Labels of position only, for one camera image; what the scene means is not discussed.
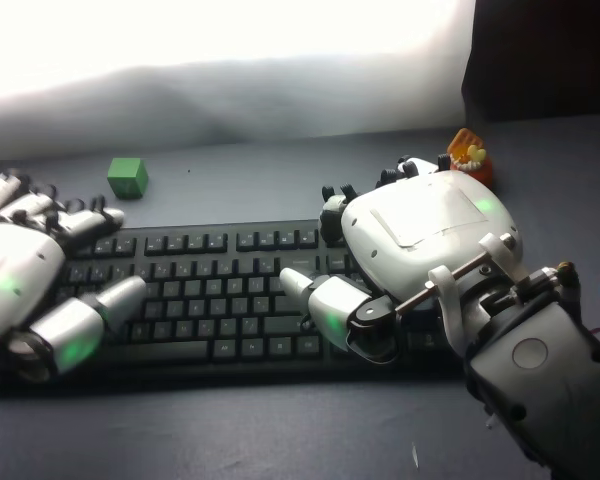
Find orange toy cake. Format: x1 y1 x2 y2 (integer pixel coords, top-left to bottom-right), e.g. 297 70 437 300
447 127 495 189

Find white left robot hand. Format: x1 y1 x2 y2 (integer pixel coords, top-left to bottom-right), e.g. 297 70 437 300
0 169 149 384

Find green cube block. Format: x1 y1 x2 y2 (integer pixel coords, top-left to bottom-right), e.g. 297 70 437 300
106 157 150 201

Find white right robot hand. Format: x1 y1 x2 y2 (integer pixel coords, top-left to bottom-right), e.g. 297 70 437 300
278 155 521 365

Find dark box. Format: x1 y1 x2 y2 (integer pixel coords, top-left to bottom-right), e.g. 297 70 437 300
461 0 600 124

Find white cloth backdrop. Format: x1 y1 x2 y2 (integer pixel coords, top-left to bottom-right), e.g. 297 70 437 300
0 0 477 164

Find black computer keyboard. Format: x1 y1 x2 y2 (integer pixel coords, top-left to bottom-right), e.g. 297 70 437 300
0 219 470 399

